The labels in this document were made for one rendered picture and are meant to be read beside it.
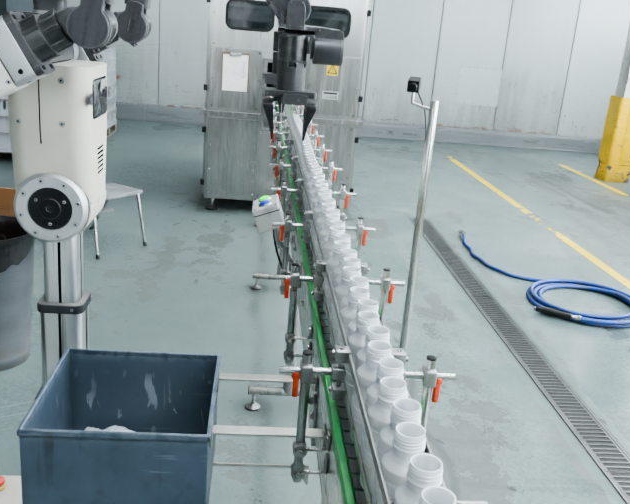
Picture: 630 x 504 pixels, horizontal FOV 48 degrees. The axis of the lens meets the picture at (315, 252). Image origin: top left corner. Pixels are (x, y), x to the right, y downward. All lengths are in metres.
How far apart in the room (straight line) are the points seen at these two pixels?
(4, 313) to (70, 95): 2.00
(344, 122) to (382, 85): 5.68
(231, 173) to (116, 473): 5.17
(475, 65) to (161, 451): 11.25
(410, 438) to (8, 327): 2.82
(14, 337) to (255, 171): 3.30
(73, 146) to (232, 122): 4.67
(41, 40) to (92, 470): 0.78
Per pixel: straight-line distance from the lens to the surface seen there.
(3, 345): 3.55
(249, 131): 6.26
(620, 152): 10.29
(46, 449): 1.30
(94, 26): 1.43
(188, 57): 11.78
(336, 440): 1.16
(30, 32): 1.47
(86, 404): 1.60
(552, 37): 12.60
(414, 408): 0.95
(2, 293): 3.44
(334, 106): 6.26
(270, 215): 2.07
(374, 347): 1.11
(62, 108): 1.62
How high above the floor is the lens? 1.61
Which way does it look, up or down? 17 degrees down
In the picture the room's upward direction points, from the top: 5 degrees clockwise
